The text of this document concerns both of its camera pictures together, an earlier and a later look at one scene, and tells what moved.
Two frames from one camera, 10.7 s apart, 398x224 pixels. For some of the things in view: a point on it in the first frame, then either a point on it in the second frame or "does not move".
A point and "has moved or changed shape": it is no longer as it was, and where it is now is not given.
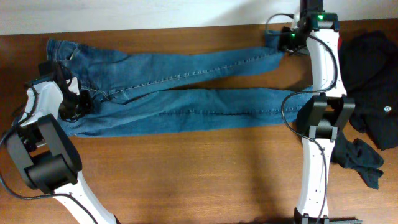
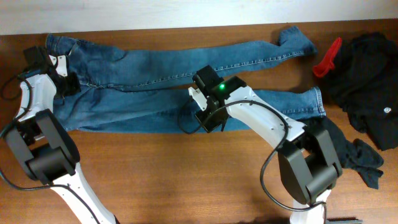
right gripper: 283,45 to 207,124
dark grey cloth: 359,156 does not move
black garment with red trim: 368,63 does not move
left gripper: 73,101 to 71,84
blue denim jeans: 115,84 has moved or changed shape
